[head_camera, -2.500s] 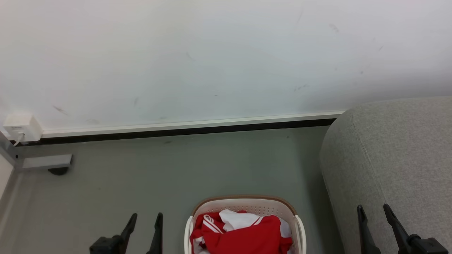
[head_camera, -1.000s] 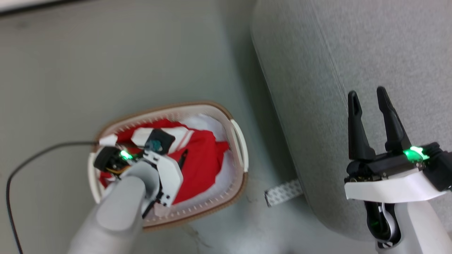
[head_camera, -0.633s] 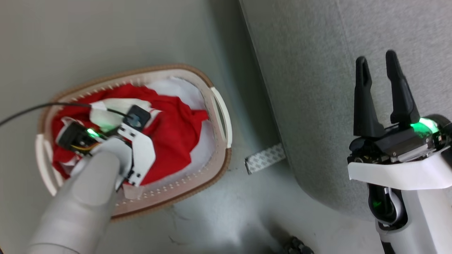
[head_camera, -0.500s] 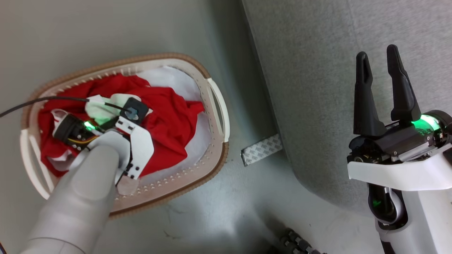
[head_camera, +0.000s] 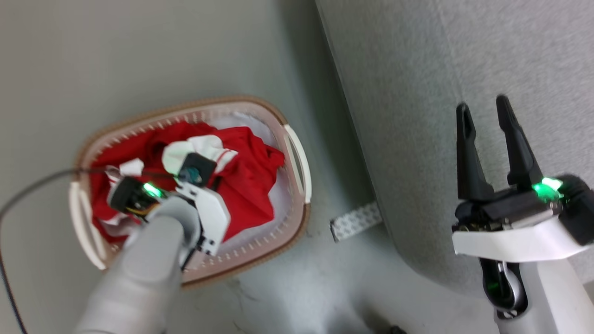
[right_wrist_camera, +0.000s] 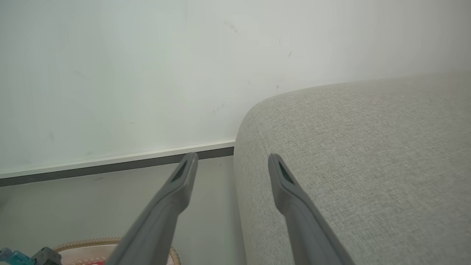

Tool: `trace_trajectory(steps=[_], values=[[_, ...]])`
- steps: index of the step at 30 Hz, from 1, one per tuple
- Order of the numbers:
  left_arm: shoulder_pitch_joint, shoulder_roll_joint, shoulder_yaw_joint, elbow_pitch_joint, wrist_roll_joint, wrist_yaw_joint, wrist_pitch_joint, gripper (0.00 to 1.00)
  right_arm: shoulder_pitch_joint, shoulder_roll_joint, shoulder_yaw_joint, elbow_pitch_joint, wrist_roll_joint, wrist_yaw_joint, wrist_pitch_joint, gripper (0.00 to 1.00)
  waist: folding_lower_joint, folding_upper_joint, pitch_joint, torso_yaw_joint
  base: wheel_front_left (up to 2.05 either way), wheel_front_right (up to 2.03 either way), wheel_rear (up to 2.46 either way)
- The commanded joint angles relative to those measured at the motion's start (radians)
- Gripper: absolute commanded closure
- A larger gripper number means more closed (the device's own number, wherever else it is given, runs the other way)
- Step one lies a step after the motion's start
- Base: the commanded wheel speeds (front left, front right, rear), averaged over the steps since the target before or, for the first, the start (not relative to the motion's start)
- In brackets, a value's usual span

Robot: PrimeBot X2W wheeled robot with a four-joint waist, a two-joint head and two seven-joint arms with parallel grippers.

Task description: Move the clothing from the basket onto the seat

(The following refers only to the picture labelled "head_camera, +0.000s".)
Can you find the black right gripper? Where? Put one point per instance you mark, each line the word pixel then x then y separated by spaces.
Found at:
pixel 506 206

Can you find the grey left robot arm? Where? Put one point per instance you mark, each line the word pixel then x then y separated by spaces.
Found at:
pixel 139 278

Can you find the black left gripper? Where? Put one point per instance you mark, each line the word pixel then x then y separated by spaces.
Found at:
pixel 132 197

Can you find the white brown-rimmed laundry basket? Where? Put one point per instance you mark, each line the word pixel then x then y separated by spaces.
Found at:
pixel 294 155

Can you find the red and white garment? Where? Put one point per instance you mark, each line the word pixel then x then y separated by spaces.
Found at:
pixel 250 185

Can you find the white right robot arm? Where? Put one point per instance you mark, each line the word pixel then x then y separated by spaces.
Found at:
pixel 552 297

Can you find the white patterned floor tape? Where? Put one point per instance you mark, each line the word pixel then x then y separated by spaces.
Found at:
pixel 355 221

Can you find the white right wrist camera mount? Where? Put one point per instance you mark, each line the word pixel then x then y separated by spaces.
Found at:
pixel 510 243

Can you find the grey fabric sofa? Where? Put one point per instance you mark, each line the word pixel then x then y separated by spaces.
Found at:
pixel 417 93

